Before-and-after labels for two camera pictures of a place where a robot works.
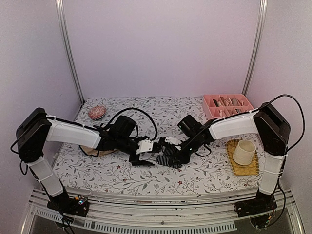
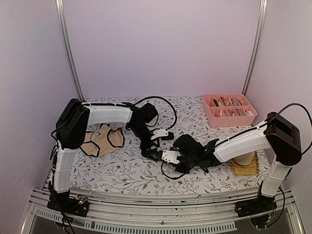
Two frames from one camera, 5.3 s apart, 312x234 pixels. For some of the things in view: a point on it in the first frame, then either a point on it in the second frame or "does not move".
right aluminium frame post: [263, 13] does not move
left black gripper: [140, 163] → [146, 153]
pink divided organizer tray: [215, 106] does not move
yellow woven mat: [240, 170] does not move
